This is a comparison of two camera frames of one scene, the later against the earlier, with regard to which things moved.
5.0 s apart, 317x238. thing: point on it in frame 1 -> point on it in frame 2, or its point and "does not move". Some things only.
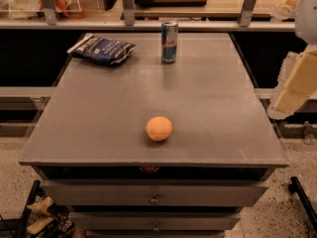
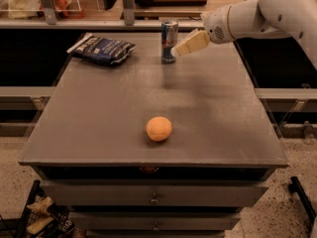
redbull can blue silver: [169, 38] does not move
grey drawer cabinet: [91, 150] does not move
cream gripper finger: [297, 81] -> [217, 31]
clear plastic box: [22, 1] does not move
